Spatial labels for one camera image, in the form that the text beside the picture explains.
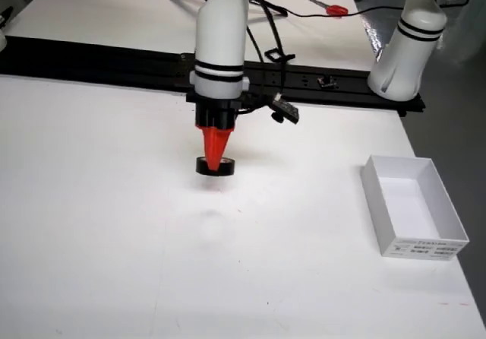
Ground red-handled scissors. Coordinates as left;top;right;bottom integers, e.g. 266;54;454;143
298;0;349;17

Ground small black cable clip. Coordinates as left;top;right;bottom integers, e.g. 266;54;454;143
264;49;296;63

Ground black tape roll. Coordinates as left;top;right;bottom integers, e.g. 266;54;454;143
195;156;235;177

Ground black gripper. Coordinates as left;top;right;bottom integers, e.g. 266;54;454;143
185;93;245;172

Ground thick black cable bundle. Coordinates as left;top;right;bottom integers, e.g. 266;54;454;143
245;0;289;116

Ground black aluminium rail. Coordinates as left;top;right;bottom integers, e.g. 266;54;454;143
0;34;427;119

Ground white cardboard bin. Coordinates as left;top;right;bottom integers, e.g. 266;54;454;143
359;154;470;259

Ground thin black cable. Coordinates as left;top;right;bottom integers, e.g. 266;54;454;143
248;0;406;18

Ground small black rail bracket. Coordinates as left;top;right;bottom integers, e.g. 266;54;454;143
317;74;338;90

